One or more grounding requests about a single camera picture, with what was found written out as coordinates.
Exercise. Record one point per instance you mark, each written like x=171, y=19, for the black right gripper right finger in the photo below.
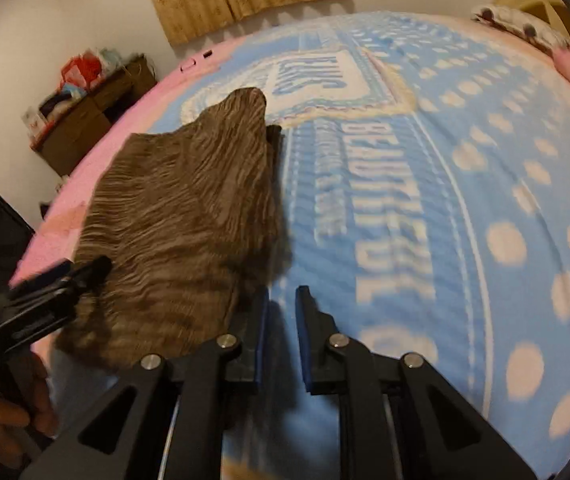
x=398, y=418

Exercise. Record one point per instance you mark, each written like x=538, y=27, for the white patterned pillow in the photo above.
x=523, y=25

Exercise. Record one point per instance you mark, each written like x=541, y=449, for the red items on desk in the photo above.
x=78, y=76

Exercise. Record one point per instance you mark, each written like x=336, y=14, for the dark wooden desk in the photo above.
x=82, y=125

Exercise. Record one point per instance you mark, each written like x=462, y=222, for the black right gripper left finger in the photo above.
x=164, y=419

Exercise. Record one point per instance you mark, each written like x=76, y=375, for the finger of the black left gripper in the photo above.
x=89, y=277
x=40, y=281

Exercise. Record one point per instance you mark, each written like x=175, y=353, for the person's left hand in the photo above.
x=42, y=418

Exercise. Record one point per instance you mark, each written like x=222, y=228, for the blue polka dot blanket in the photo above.
x=426, y=181

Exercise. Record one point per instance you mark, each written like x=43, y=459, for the brown knitted sweater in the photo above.
x=189, y=220

